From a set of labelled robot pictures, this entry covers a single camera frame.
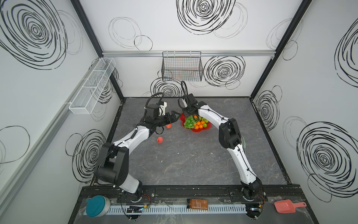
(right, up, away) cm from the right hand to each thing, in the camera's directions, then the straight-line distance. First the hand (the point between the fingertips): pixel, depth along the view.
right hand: (186, 110), depth 105 cm
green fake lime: (+9, -5, -30) cm, 32 cm away
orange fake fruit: (+12, -9, -3) cm, 15 cm away
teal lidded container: (-43, -44, -41) cm, 74 cm away
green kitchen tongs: (+38, -21, -13) cm, 45 cm away
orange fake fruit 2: (+9, -9, -3) cm, 14 cm away
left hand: (-6, -4, -19) cm, 20 cm away
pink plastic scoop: (+50, -49, -35) cm, 78 cm away
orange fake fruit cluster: (+11, -11, -6) cm, 17 cm away
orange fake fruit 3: (+8, -12, -5) cm, 15 cm away
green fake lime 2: (+7, -4, -29) cm, 30 cm away
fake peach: (-13, -11, -5) cm, 18 cm away
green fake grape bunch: (+3, -9, -7) cm, 11 cm away
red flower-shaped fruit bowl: (-2, -6, -2) cm, 7 cm away
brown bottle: (+4, -46, -37) cm, 59 cm away
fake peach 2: (-18, -20, -13) cm, 29 cm away
